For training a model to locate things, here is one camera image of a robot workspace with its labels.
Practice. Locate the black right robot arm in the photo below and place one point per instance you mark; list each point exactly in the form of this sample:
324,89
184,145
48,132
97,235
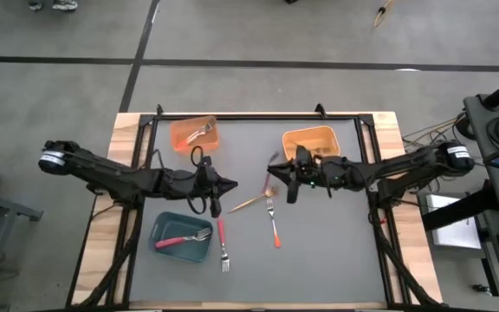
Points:
405,164

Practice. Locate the grey metal stand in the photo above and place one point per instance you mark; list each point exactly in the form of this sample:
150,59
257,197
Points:
2,207

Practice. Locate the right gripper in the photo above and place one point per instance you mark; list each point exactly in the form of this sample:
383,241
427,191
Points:
327,173

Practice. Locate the grey table mat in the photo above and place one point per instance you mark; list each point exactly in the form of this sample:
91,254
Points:
241,288

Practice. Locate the person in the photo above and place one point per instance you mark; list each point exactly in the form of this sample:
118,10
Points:
65,4

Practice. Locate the small black floor object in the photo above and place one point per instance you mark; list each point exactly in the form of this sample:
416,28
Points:
481,289

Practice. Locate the black diagonal beam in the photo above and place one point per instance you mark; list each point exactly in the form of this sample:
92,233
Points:
457,212

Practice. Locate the white box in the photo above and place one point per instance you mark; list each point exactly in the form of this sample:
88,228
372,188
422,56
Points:
453,232

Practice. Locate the teal plastic bin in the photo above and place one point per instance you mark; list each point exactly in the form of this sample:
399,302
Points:
176,255

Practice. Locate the yellow plastic bin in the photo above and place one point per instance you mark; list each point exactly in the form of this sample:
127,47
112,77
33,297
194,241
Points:
319,136

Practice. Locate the orange translucent plastic bin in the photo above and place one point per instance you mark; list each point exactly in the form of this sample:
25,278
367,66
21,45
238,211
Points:
180,130

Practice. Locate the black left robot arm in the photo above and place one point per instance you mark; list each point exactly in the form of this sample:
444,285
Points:
102,171

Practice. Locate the dark grey desk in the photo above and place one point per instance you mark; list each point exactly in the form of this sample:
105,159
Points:
477,125

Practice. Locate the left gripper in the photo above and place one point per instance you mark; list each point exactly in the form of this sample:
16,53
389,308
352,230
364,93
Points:
199,184

